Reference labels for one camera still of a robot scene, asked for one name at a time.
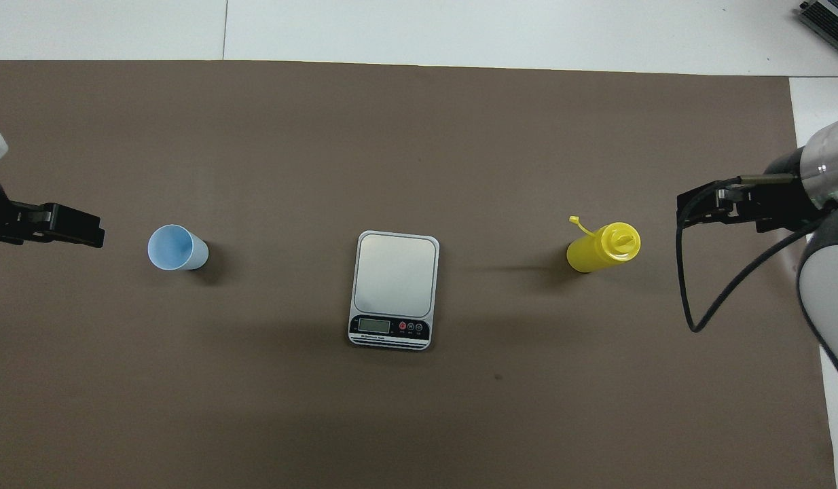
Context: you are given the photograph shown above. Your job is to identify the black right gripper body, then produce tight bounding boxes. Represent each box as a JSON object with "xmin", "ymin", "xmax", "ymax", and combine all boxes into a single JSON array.
[{"xmin": 755, "ymin": 146, "xmax": 824, "ymax": 233}]

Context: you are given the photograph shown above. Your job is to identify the brown table mat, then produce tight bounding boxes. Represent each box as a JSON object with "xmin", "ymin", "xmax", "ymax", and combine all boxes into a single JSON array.
[{"xmin": 0, "ymin": 60, "xmax": 838, "ymax": 489}]

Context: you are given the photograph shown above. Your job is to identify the light blue plastic cup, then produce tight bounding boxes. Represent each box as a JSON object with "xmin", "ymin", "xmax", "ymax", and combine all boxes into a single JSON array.
[{"xmin": 147, "ymin": 224, "xmax": 210, "ymax": 272}]

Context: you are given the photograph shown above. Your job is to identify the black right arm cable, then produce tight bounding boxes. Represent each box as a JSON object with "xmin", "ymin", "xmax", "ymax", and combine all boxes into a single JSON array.
[{"xmin": 675, "ymin": 175, "xmax": 831, "ymax": 333}]

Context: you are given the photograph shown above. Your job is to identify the silver digital kitchen scale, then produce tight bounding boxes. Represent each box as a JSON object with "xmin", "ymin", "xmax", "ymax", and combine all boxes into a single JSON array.
[{"xmin": 348, "ymin": 230, "xmax": 441, "ymax": 352}]

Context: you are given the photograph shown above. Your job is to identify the grey metal device box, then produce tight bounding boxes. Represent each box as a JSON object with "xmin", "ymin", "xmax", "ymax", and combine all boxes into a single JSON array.
[{"xmin": 799, "ymin": 0, "xmax": 838, "ymax": 64}]

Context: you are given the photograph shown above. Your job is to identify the yellow squeeze seasoning bottle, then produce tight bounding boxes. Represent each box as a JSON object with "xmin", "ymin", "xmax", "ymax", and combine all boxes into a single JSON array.
[{"xmin": 566, "ymin": 215, "xmax": 642, "ymax": 274}]

